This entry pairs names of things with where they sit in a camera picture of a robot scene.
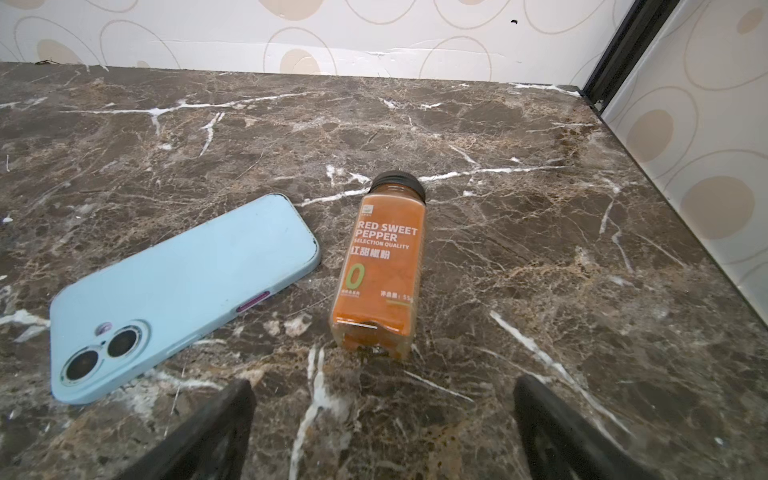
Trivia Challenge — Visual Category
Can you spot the light blue cased phone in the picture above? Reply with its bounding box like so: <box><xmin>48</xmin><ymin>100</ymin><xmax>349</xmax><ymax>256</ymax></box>
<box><xmin>49</xmin><ymin>194</ymin><xmax>321</xmax><ymax>405</ymax></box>

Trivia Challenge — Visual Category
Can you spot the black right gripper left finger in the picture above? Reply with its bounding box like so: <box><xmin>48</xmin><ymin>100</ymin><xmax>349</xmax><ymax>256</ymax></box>
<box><xmin>116</xmin><ymin>379</ymin><xmax>256</xmax><ymax>479</ymax></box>

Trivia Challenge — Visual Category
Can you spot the black corner frame post right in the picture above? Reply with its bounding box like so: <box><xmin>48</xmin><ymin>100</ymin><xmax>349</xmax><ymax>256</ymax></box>
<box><xmin>581</xmin><ymin>0</ymin><xmax>679</xmax><ymax>114</ymax></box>

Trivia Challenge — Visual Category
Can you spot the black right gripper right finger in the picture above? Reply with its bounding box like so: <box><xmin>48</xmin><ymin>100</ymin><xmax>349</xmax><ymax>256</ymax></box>
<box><xmin>514</xmin><ymin>375</ymin><xmax>654</xmax><ymax>479</ymax></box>

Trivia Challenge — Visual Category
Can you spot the red sweet pepper spice jar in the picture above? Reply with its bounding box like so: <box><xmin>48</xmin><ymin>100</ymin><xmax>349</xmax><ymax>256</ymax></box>
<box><xmin>329</xmin><ymin>170</ymin><xmax>426</xmax><ymax>360</ymax></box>

